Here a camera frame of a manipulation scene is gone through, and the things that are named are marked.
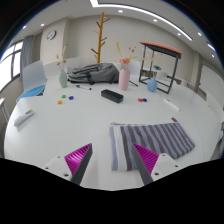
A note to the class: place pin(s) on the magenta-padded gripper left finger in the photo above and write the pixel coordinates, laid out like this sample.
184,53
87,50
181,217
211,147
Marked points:
77,159

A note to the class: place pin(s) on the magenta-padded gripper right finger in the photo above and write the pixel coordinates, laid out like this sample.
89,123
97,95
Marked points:
146,157

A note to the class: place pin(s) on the grey white striped towel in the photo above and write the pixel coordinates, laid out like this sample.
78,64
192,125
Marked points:
160,136

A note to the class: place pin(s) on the small red block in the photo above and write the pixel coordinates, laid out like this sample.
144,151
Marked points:
174,119

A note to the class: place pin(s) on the blue round magnet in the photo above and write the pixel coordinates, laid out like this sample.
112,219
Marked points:
144,99

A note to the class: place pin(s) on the red round magnet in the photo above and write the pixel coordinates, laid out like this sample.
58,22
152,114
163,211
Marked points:
140,99

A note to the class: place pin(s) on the white oblong bar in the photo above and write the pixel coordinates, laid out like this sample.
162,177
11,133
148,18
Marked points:
171,104

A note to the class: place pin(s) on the orange round magnet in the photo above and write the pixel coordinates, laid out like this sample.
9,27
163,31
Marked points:
59,102

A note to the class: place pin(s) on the green round magnet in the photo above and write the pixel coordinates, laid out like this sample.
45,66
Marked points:
63,96

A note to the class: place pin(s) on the white remote control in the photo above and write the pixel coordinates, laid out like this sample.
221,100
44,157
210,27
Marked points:
23,117

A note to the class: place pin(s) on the black rectangular box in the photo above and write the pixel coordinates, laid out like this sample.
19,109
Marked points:
112,95

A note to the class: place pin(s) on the blue vase with flowers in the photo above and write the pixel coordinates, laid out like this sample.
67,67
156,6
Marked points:
152,85

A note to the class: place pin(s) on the black marker pen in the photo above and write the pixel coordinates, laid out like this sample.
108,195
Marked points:
83,87

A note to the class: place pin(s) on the thin black pen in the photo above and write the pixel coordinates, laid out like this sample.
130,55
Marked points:
133,83

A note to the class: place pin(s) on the green vase with dried flowers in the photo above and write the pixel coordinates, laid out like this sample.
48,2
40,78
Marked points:
63,80

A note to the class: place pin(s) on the pink vase with flowers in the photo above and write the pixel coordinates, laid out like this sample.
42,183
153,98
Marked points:
124,80

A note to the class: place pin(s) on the grey backpack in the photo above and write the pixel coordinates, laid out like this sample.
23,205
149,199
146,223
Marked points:
96,73

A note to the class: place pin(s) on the white chair with blue seat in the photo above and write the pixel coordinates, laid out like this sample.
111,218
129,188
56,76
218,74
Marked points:
32,80

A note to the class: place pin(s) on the window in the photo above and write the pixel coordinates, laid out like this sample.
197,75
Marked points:
8,66

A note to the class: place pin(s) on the grey curtain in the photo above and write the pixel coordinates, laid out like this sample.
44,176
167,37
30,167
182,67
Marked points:
26,55

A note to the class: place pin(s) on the wooden coat rack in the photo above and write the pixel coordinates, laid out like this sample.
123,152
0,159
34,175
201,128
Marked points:
100,36

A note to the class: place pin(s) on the long ceiling light strip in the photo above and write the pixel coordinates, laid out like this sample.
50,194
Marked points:
143,11

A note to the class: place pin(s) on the round ceiling downlights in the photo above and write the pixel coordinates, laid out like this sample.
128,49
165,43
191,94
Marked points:
120,11

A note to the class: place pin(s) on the black frame stand orange top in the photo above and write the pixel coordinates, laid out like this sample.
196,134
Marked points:
161,47

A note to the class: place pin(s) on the round wall clock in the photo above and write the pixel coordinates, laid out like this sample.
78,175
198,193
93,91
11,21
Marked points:
51,35

